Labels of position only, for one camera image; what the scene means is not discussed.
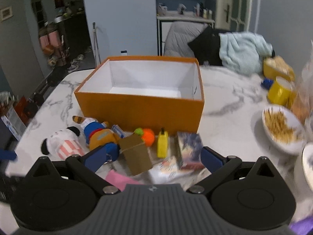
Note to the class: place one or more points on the black jacket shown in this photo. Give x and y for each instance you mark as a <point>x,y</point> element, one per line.
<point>206,46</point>

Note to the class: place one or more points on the white bowl with noodles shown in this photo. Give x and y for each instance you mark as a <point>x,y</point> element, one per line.
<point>283,129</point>

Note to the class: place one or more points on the duck plush blue outfit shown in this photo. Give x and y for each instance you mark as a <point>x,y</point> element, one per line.
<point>98,134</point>

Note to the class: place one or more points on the light blue fleece towel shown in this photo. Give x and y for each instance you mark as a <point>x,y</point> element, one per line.
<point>243,52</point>

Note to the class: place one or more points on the yellow toy canister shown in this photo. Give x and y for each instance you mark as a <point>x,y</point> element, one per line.
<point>162,144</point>

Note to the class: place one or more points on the small blue white packet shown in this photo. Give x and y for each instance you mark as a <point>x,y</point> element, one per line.
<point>117,130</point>

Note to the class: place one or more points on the dark printed card box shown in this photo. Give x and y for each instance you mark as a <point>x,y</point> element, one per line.
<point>189,146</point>

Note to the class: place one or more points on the broom with grey handle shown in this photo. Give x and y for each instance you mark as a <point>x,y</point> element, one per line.
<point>97,57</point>

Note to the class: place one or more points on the orange cardboard box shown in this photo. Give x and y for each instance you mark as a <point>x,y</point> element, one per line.
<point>152,92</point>

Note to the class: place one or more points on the white glass panel door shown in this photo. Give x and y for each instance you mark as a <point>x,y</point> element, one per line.
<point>233,15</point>

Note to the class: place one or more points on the pink cloth pad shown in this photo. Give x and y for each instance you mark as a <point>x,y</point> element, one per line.
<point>120,181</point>

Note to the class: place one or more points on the yellow bowl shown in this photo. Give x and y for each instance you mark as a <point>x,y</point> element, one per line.
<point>273,67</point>

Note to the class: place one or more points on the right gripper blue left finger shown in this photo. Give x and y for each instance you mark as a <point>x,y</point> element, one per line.
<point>84,168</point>

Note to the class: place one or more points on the white pink striped plush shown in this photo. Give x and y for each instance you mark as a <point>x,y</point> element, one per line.
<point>63,144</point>

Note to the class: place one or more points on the brown cardboard small box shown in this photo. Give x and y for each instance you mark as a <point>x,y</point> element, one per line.
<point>135,153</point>

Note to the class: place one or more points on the yellow mug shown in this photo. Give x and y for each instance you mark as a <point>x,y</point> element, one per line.
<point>280,91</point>

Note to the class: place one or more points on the grey quilted jacket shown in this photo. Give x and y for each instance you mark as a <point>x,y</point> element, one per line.
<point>179,35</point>

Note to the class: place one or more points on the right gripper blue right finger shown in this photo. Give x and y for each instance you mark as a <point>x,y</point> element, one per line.
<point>221,169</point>

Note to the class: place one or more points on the orange green toy ball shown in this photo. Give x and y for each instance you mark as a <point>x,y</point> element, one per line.
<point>147,135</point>

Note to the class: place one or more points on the blue wrapped snack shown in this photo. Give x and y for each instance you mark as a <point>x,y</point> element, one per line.
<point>267,83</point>

